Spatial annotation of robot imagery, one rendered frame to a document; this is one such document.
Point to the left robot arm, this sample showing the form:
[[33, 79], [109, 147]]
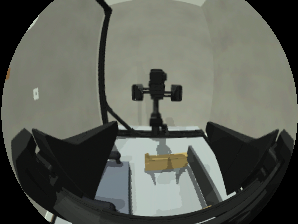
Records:
[[157, 76]]

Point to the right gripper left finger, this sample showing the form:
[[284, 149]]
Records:
[[82, 157]]

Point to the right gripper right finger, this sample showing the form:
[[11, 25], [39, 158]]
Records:
[[237, 154]]

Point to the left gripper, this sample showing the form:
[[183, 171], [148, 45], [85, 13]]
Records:
[[137, 92]]

